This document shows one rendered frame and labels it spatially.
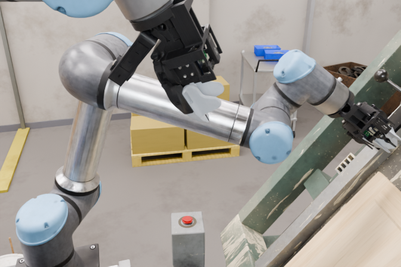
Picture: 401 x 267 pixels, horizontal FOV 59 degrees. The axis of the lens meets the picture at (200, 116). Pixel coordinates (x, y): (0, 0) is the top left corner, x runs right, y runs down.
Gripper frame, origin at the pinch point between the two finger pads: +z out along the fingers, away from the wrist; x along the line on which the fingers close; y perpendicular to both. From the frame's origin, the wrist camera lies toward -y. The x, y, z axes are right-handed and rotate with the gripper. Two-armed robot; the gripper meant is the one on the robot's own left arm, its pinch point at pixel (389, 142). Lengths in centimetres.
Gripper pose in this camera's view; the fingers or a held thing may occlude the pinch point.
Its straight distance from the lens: 97.0
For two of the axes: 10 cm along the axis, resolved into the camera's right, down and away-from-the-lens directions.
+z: 8.0, 5.2, 3.0
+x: 5.9, -7.7, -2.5
